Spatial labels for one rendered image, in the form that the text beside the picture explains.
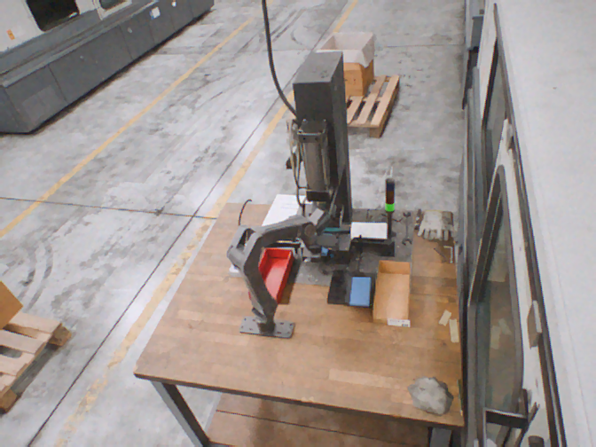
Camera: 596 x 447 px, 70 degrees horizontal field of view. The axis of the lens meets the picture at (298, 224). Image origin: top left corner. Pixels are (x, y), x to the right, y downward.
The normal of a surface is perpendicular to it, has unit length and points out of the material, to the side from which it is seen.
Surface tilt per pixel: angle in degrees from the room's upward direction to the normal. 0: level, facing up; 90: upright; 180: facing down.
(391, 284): 0
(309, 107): 90
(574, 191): 0
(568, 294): 0
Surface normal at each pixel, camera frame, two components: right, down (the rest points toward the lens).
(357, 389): -0.13, -0.75
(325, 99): -0.22, 0.66
